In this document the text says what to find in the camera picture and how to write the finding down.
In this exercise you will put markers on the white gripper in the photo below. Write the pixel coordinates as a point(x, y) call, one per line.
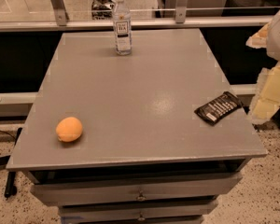
point(267, 101)

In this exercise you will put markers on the clear plastic tea bottle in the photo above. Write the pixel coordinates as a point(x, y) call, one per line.
point(122, 28)

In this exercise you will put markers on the black white robot base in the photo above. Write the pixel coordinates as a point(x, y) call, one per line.
point(102, 9)

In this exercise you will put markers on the top grey drawer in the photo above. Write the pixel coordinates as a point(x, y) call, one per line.
point(136, 189)

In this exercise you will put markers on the grey drawer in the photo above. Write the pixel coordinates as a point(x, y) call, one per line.
point(138, 212)
point(136, 189)

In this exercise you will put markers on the grey drawer cabinet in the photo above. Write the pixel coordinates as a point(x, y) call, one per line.
point(137, 112)

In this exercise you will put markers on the orange fruit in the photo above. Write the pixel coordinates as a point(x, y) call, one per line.
point(69, 129)

